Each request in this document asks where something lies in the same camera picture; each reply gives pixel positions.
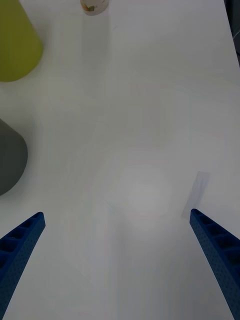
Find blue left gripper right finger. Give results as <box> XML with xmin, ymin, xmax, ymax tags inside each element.
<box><xmin>189</xmin><ymin>208</ymin><xmax>240</xmax><ymax>320</ymax></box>

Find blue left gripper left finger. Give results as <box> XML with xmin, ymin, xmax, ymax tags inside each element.
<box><xmin>0</xmin><ymin>211</ymin><xmax>46</xmax><ymax>320</ymax></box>

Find clear plastic bottle white label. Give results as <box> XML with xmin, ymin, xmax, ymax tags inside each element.
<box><xmin>80</xmin><ymin>0</ymin><xmax>110</xmax><ymax>16</ymax></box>

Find grey plastic bin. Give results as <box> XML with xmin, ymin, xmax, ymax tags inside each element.
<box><xmin>0</xmin><ymin>118</ymin><xmax>28</xmax><ymax>197</ymax></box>

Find yellow-green plastic bin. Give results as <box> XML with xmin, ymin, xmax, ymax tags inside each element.
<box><xmin>0</xmin><ymin>0</ymin><xmax>44</xmax><ymax>83</ymax></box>

